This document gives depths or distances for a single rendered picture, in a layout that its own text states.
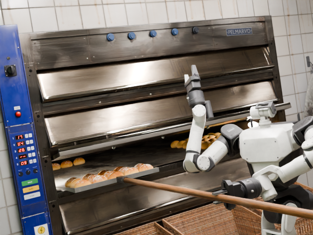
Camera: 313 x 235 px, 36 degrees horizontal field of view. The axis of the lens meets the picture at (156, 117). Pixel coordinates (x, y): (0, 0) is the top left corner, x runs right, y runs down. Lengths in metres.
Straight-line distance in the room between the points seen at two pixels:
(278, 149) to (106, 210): 1.15
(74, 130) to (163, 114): 0.62
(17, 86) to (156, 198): 1.12
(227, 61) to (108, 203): 1.31
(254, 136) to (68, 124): 1.10
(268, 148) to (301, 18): 1.86
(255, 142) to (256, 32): 1.47
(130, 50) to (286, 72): 1.35
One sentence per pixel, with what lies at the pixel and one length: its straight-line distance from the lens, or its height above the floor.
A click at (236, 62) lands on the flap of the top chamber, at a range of 3.50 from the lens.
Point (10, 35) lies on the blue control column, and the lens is 2.76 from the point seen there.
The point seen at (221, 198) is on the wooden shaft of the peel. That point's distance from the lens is 1.96.
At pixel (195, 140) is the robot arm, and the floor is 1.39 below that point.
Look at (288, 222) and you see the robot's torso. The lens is 2.47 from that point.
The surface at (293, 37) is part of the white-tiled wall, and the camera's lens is 3.94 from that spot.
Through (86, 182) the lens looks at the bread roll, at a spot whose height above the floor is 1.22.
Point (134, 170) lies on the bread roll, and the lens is 2.86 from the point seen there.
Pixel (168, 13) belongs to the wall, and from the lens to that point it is 3.23.
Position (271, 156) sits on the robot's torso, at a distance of 2.37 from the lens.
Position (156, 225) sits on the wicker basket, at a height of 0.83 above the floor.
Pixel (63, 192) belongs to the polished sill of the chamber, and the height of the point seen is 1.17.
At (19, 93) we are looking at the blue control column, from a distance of 2.72.
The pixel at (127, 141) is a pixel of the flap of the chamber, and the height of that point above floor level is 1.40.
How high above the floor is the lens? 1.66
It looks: 3 degrees down
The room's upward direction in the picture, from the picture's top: 9 degrees counter-clockwise
